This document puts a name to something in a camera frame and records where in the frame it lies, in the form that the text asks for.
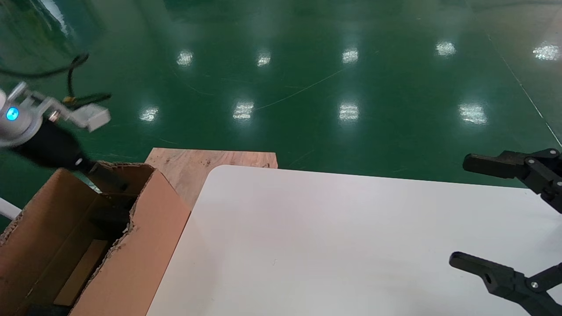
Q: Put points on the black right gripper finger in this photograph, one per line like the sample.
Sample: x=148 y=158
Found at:
x=500 y=277
x=496 y=166

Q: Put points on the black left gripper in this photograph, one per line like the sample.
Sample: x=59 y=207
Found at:
x=55 y=147

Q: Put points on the small cardboard box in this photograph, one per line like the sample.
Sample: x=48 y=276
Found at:
x=83 y=272

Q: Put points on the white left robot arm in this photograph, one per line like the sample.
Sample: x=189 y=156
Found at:
x=17 y=125

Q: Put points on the large open cardboard box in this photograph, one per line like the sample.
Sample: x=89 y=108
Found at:
x=140 y=245

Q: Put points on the wooden board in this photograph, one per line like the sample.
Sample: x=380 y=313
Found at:
x=193 y=169

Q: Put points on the white pipe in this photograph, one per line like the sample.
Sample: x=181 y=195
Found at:
x=9 y=208

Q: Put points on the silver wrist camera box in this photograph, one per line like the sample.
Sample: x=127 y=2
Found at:
x=92 y=117

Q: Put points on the silver camera mount bracket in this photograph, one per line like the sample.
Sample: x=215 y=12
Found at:
x=41 y=103

